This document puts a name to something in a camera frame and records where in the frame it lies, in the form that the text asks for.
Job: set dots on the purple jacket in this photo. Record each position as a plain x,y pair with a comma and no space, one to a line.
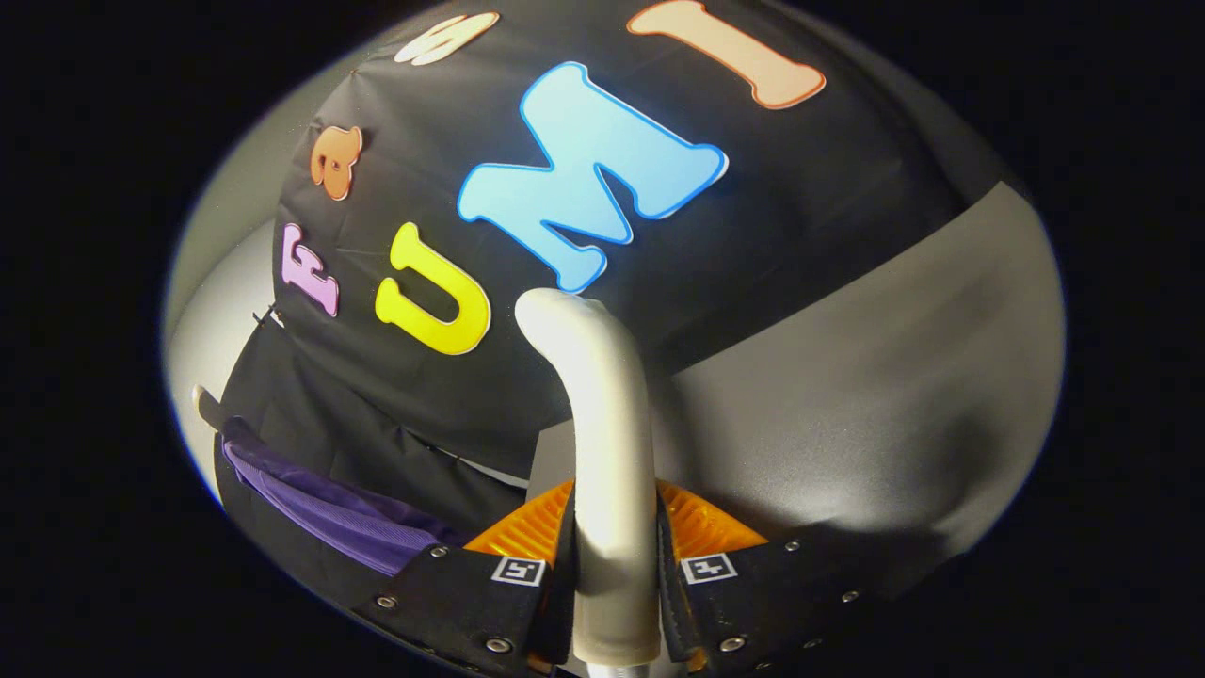
348,518

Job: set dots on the white garment steamer head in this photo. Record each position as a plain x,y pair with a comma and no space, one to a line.
612,452

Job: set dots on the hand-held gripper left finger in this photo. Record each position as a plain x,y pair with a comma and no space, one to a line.
471,603

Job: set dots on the grey cabinet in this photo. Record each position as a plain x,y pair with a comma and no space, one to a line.
866,395

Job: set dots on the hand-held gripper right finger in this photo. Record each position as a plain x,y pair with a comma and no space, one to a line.
753,603

